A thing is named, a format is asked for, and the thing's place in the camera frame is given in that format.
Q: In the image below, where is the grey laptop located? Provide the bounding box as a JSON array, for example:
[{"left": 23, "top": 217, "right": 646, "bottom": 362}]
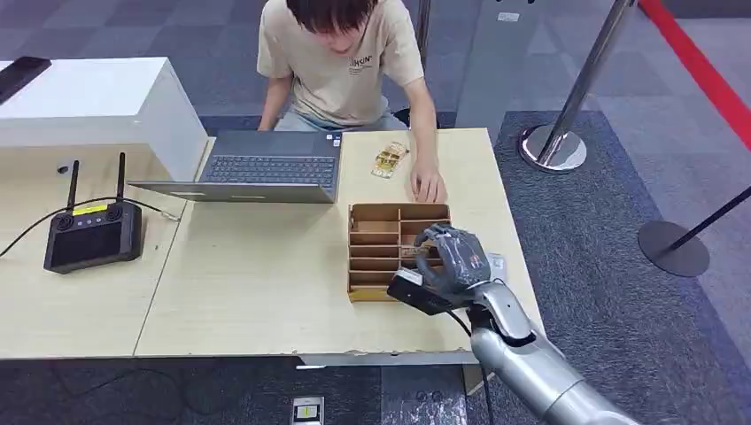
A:
[{"left": 127, "top": 129, "right": 344, "bottom": 205}]

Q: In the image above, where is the black stanchion post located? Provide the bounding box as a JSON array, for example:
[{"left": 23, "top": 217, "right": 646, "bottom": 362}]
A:
[{"left": 637, "top": 185, "right": 751, "bottom": 279}]

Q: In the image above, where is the person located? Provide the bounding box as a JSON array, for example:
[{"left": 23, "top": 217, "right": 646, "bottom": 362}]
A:
[{"left": 256, "top": 0, "right": 449, "bottom": 205}]

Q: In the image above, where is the black phone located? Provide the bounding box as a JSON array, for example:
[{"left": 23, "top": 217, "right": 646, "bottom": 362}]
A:
[{"left": 0, "top": 56, "right": 53, "bottom": 106}]

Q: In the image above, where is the black camera cable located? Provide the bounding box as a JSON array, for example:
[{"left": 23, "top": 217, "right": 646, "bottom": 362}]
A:
[{"left": 445, "top": 309, "right": 495, "bottom": 425}]

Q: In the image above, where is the thin chrome pole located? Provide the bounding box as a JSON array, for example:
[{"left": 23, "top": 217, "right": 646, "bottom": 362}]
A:
[{"left": 414, "top": 0, "right": 434, "bottom": 66}]

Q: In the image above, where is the black controller cable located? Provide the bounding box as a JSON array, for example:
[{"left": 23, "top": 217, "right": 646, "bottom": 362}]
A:
[{"left": 0, "top": 196, "right": 181, "bottom": 259}]

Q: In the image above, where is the person's left hand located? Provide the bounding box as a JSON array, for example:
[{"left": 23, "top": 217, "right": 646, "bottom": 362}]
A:
[{"left": 408, "top": 161, "right": 449, "bottom": 205}]

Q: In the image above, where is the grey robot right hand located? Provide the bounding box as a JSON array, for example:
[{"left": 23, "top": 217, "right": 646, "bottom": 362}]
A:
[{"left": 413, "top": 222, "right": 492, "bottom": 298}]

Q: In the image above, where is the white cabinet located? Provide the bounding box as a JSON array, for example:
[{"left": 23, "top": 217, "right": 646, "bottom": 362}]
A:
[{"left": 0, "top": 57, "right": 210, "bottom": 183}]

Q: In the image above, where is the gold card pack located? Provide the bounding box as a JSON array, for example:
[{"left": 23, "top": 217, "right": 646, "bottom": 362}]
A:
[{"left": 369, "top": 141, "right": 411, "bottom": 180}]

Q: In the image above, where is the red barrier belt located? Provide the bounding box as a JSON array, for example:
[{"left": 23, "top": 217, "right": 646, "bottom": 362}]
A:
[{"left": 638, "top": 0, "right": 751, "bottom": 152}]

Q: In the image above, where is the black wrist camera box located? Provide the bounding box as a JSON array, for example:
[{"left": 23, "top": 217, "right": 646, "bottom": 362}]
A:
[{"left": 386, "top": 268, "right": 454, "bottom": 317}]

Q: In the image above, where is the white card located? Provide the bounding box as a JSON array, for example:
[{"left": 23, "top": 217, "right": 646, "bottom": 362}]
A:
[{"left": 485, "top": 252, "right": 508, "bottom": 284}]

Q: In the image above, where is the black remote controller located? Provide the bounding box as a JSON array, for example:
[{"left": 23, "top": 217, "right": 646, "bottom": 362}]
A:
[{"left": 43, "top": 152, "right": 144, "bottom": 275}]

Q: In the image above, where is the wooden card box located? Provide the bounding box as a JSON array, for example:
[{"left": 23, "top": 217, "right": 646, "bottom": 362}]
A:
[{"left": 346, "top": 203, "right": 453, "bottom": 305}]

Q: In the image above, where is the chrome stanchion post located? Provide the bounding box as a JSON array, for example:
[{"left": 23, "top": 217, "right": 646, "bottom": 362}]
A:
[{"left": 518, "top": 0, "right": 639, "bottom": 174}]

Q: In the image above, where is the steel floor outlet plate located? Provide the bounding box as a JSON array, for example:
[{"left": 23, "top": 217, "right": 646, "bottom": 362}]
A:
[{"left": 290, "top": 396, "right": 326, "bottom": 425}]

